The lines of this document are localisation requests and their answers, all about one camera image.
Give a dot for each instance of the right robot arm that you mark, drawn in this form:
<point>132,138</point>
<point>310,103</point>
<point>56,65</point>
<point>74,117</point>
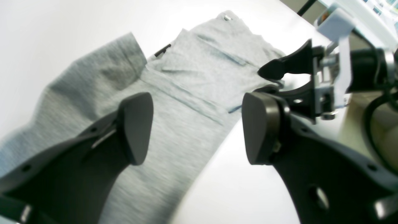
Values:
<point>376,110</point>

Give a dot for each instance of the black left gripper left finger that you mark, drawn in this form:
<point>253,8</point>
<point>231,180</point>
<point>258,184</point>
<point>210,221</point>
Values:
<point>69,183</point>

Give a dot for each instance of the grey T-shirt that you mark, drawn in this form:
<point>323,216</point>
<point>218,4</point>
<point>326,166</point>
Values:
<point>197,87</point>

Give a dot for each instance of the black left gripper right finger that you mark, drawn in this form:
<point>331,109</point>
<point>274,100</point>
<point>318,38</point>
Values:
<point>328,182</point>

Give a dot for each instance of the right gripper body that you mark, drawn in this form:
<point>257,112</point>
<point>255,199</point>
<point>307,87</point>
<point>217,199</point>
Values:
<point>350,64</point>

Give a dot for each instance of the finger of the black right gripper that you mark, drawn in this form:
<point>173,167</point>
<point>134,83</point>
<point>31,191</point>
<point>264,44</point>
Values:
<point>300,100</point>
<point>298,62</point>

